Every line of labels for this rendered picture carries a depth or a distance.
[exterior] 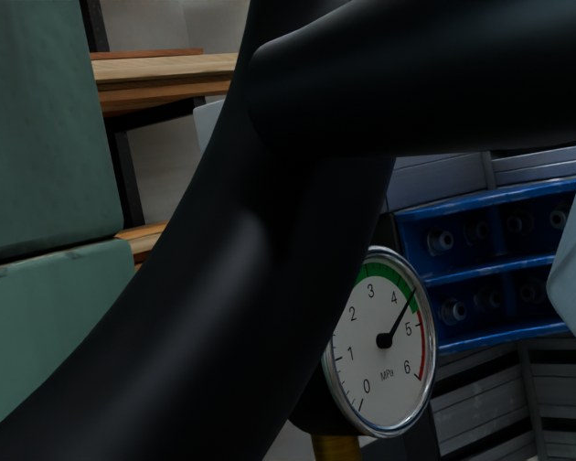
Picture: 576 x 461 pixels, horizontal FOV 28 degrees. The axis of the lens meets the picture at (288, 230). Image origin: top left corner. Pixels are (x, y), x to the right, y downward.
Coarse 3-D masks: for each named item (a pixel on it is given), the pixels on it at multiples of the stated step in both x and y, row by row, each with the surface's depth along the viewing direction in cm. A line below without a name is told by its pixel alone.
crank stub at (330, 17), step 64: (384, 0) 13; (448, 0) 13; (512, 0) 12; (256, 64) 15; (320, 64) 14; (384, 64) 13; (448, 64) 13; (512, 64) 12; (256, 128) 15; (320, 128) 14; (384, 128) 14; (448, 128) 13; (512, 128) 13
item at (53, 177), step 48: (0, 0) 35; (48, 0) 37; (0, 48) 35; (48, 48) 36; (0, 96) 35; (48, 96) 36; (96, 96) 38; (0, 144) 35; (48, 144) 36; (96, 144) 37; (0, 192) 34; (48, 192) 36; (96, 192) 37; (0, 240) 34; (48, 240) 36; (96, 240) 37
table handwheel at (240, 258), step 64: (256, 0) 18; (320, 0) 17; (192, 192) 16; (256, 192) 15; (320, 192) 16; (384, 192) 17; (192, 256) 15; (256, 256) 15; (320, 256) 15; (128, 320) 14; (192, 320) 14; (256, 320) 14; (320, 320) 15; (64, 384) 13; (128, 384) 13; (192, 384) 14; (256, 384) 14; (0, 448) 12; (64, 448) 12; (128, 448) 13; (192, 448) 13; (256, 448) 14
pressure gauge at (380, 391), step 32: (384, 256) 38; (384, 288) 38; (352, 320) 36; (384, 320) 38; (416, 320) 39; (352, 352) 36; (384, 352) 38; (416, 352) 39; (320, 384) 36; (352, 384) 36; (384, 384) 37; (416, 384) 39; (320, 416) 36; (352, 416) 36; (384, 416) 37; (416, 416) 38; (320, 448) 39; (352, 448) 39
